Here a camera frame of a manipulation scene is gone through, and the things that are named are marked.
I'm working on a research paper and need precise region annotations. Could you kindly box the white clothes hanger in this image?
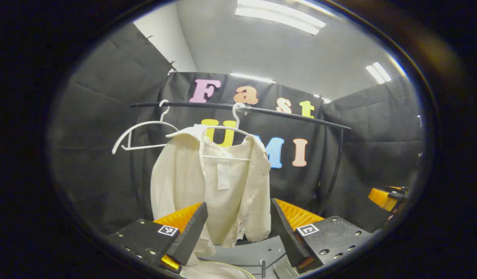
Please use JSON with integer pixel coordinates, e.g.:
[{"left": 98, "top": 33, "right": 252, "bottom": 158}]
[
  {"left": 165, "top": 102, "right": 262, "bottom": 162},
  {"left": 112, "top": 100, "right": 179, "bottom": 155}
]

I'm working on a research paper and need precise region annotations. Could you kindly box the black backdrop cloth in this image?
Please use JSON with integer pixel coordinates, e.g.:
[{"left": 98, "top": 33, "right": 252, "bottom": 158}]
[{"left": 48, "top": 21, "right": 425, "bottom": 237}]

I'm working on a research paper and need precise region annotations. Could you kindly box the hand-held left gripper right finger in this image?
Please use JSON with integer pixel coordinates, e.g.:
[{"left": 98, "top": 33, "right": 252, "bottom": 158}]
[{"left": 270, "top": 198, "right": 375, "bottom": 274}]

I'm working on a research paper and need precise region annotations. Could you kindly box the large ceiling light panel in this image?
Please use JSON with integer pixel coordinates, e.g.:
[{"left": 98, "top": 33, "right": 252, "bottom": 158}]
[{"left": 235, "top": 0, "right": 327, "bottom": 36}]

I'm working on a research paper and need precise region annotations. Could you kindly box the small ceiling light panel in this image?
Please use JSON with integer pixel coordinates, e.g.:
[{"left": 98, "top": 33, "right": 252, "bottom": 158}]
[{"left": 365, "top": 62, "right": 392, "bottom": 84}]

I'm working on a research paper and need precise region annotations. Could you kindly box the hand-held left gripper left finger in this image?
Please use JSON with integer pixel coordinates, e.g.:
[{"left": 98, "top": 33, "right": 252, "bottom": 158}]
[{"left": 108, "top": 201, "right": 209, "bottom": 274}]

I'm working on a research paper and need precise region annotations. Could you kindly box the grey metal base plate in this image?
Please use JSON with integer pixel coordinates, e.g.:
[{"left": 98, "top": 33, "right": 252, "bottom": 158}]
[{"left": 198, "top": 234, "right": 301, "bottom": 279}]

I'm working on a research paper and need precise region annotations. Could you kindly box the cream button shirt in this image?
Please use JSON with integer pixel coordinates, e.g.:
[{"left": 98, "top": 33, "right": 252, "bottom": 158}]
[{"left": 150, "top": 124, "right": 272, "bottom": 256}]

